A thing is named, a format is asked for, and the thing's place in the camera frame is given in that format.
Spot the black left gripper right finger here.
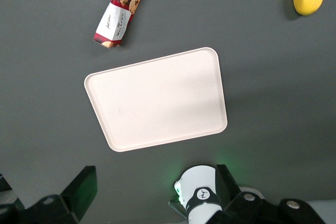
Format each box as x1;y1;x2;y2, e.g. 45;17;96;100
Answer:
209;164;266;224

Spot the red tartan cookie box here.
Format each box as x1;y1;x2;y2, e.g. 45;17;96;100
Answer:
92;0;155;50

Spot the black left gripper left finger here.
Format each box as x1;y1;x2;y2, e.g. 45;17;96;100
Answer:
25;165;98;224

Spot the beige rectangular tray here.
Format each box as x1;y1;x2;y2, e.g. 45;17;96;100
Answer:
83;47;228;153

